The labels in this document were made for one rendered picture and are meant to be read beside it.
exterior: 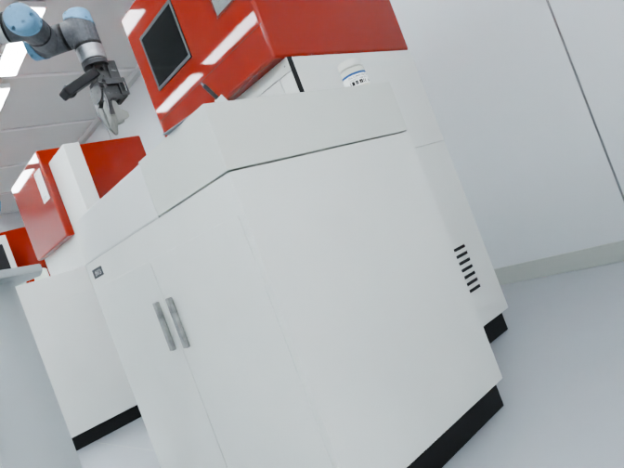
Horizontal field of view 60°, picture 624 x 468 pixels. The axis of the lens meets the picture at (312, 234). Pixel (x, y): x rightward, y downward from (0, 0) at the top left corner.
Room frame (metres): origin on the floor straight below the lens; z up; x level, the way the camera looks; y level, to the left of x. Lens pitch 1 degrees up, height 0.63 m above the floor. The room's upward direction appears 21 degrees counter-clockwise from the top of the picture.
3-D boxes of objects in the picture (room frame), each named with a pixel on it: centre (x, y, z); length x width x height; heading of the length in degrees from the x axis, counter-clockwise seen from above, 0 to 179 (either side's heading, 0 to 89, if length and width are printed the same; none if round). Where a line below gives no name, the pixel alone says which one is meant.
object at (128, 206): (1.59, 0.49, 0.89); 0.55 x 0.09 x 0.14; 42
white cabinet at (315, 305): (1.65, 0.20, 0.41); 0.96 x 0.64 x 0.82; 42
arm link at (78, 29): (1.51, 0.40, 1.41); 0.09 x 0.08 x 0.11; 94
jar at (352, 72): (1.52, -0.27, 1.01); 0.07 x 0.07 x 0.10
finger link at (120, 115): (1.50, 0.39, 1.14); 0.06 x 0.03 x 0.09; 132
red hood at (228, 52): (2.28, -0.10, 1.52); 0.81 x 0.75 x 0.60; 42
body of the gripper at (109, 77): (1.51, 0.39, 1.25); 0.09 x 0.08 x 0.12; 132
